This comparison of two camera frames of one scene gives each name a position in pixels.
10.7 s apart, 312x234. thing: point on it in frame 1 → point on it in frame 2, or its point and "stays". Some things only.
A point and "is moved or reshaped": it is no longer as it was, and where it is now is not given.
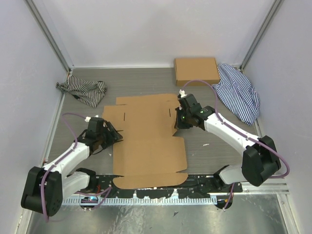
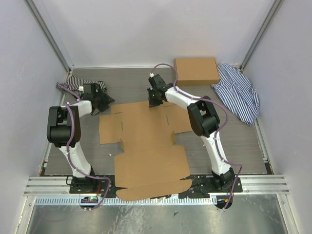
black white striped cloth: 91,93 stays
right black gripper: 179,125 → 152,102
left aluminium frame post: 49,39 stays
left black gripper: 114,136 → 107,99
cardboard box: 148,155 is moved or reshaped
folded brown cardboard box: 203,68 stays
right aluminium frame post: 258,39 stays
